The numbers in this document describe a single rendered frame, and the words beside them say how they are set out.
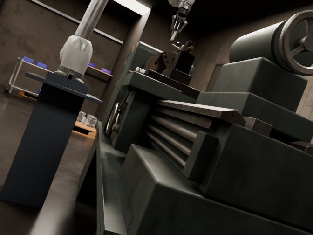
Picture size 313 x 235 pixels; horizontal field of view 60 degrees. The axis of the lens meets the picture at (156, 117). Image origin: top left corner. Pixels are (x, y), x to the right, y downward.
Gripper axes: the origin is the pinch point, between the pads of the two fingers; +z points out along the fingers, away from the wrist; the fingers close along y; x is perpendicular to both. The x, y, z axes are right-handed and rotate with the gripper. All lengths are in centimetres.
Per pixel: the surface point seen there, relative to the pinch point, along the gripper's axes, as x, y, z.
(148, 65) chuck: -17.4, -11.5, 30.4
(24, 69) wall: 622, -235, 83
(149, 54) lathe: -1.9, -11.7, 20.4
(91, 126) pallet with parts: 300, -21, 124
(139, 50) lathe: -1.9, -19.9, 20.3
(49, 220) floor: -42, -36, 139
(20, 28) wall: 616, -280, -16
